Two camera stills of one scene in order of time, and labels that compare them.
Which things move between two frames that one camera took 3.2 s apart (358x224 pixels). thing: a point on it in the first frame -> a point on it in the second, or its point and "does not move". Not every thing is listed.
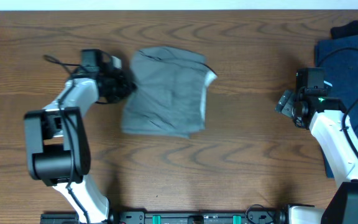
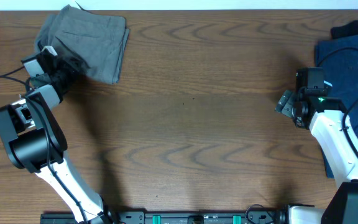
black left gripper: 128,87 -> 78,70
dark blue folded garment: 350,64 does not move
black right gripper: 286,104 does not move
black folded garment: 354,28 does not move
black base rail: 212,215 does not move
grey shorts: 170,94 -> 97,42
